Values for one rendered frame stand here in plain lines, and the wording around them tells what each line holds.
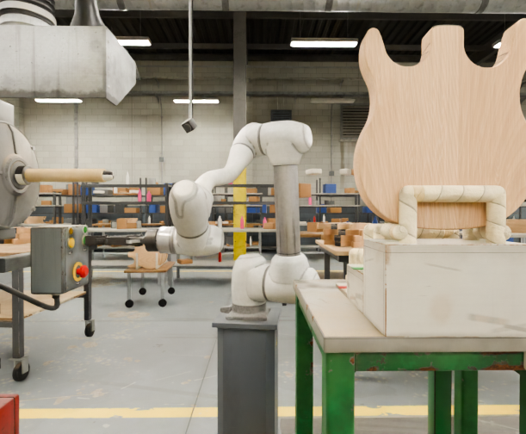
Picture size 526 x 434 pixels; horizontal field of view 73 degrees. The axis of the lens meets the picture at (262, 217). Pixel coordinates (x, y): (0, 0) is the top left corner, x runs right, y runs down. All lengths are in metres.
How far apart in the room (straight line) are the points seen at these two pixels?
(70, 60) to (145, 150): 11.77
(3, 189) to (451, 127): 0.97
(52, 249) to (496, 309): 1.12
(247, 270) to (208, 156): 10.66
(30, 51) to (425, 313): 0.91
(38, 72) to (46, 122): 13.18
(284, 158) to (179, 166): 10.87
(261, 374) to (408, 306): 1.00
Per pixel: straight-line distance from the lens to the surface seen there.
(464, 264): 0.76
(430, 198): 0.74
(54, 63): 0.87
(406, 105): 0.79
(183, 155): 12.26
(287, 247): 1.48
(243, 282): 1.57
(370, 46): 0.80
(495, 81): 0.87
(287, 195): 1.45
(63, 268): 1.21
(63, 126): 13.77
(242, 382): 1.65
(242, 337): 1.58
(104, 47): 0.84
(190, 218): 1.04
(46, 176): 0.99
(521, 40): 0.93
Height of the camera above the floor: 1.16
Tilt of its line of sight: 1 degrees down
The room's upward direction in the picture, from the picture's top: straight up
